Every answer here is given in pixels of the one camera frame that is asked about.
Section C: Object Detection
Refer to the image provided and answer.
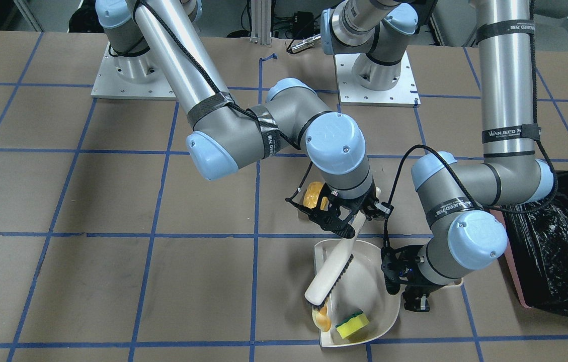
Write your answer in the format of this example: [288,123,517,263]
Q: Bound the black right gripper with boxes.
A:
[286,186,394,239]

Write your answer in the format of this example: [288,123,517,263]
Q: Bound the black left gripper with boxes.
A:
[381,245,443,313]

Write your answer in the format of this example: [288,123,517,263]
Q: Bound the yellow green sponge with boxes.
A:
[335,311,370,339]

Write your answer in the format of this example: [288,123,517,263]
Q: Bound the beige hand brush black bristles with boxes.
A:
[304,211,367,310]

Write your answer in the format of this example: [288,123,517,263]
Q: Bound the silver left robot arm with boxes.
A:
[307,1,556,312]

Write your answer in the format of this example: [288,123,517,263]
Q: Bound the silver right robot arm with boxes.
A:
[95,1,393,238]

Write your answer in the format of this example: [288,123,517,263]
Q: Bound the bin with black bag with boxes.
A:
[500,171,568,317]

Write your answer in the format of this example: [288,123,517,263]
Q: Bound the yellow toy potato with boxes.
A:
[303,182,329,211]

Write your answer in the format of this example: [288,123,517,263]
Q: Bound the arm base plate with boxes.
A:
[91,44,176,101]
[334,52,421,107]

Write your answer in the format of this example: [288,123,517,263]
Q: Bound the aluminium frame post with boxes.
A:
[250,0,273,47]

